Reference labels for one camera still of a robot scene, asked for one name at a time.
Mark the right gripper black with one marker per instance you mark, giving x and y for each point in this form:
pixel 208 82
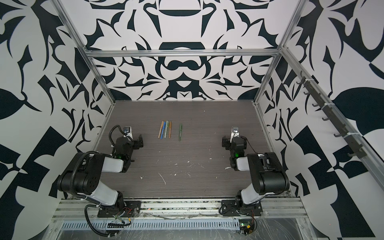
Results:
pixel 226 141

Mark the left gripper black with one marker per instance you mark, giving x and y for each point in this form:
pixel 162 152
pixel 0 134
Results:
pixel 137 145

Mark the tan pen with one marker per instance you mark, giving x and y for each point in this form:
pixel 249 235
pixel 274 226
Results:
pixel 160 129

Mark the blue pen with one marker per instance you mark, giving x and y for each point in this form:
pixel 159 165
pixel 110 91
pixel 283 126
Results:
pixel 163 131

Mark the light green pen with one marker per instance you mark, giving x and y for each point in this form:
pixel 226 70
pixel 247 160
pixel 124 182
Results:
pixel 166 129

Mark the brown pen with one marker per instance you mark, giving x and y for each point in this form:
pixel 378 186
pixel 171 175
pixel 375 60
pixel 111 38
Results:
pixel 169 129

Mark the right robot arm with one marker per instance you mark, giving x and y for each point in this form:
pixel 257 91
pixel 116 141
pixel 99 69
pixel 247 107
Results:
pixel 268 177

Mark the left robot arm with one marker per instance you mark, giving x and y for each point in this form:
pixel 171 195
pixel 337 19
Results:
pixel 82 177

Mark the green circuit board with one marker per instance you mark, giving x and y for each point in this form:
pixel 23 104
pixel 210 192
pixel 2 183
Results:
pixel 247 227

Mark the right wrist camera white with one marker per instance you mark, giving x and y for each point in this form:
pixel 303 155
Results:
pixel 234 133

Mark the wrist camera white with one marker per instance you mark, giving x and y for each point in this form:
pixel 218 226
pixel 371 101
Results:
pixel 234 133
pixel 127 131

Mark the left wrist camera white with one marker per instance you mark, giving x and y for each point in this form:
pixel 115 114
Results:
pixel 127 131

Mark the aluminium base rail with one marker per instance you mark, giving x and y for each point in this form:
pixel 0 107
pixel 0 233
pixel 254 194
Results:
pixel 276 207

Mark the white cable duct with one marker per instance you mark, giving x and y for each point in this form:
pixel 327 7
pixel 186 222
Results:
pixel 180 224

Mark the wall hook rack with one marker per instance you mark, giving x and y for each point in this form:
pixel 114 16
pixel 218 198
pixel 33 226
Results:
pixel 344 129

